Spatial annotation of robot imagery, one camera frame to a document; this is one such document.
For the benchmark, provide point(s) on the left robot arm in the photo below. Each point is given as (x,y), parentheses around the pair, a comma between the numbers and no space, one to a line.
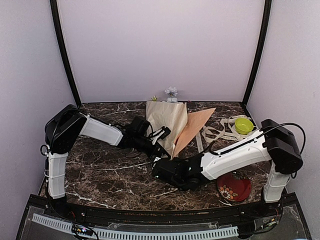
(62,131)

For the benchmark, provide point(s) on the white slotted cable duct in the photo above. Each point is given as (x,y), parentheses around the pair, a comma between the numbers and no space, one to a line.
(121,231)

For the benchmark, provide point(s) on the left black frame post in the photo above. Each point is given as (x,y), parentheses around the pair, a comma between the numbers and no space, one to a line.
(63,52)

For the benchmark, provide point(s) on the blue fake flower stem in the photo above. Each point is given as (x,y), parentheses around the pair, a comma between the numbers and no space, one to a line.
(171,93)

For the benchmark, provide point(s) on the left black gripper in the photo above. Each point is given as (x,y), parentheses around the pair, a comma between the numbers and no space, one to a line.
(157,153)

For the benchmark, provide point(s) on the white printed ribbon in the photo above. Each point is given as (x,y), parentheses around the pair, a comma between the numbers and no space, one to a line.
(228,132)

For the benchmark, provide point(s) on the yellow-green cup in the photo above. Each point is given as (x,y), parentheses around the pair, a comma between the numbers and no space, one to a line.
(244,126)

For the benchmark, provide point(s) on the beige wrapping paper sheet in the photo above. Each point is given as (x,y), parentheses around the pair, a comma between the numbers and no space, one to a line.
(183,126)

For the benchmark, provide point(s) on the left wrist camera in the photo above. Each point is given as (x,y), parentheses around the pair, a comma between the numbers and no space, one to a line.
(162,133)

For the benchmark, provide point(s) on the black frame post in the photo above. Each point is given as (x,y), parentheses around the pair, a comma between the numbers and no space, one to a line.
(63,52)
(258,53)

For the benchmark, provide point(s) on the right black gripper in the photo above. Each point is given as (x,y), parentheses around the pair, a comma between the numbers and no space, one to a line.
(180,160)

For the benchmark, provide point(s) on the black front table rail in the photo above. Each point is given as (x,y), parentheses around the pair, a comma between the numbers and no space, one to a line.
(236,214)

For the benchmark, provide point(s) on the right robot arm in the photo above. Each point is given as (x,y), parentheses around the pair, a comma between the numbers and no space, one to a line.
(272,142)

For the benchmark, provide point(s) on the right black frame post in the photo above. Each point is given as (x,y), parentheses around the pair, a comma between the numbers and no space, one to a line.
(258,53)

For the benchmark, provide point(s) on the red floral plate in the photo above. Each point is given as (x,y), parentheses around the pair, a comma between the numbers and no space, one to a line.
(234,186)

